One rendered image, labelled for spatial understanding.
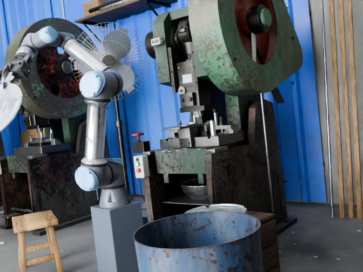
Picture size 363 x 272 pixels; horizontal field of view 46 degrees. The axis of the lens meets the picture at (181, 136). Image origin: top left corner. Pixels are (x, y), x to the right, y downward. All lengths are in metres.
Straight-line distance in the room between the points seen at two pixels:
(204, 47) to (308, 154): 1.69
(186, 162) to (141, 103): 2.08
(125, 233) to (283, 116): 2.00
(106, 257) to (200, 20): 1.25
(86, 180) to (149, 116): 2.60
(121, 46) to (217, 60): 1.25
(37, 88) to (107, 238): 1.72
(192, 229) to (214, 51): 0.95
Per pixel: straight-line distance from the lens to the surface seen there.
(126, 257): 2.09
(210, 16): 2.16
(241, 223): 1.56
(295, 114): 3.56
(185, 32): 2.65
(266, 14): 2.45
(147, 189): 2.64
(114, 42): 3.22
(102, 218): 2.07
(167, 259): 1.26
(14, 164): 3.96
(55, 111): 3.54
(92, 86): 1.86
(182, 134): 2.55
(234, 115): 2.75
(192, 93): 2.57
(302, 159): 3.59
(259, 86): 2.39
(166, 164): 2.58
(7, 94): 1.99
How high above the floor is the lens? 0.86
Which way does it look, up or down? 3 degrees down
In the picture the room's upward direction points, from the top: 6 degrees counter-clockwise
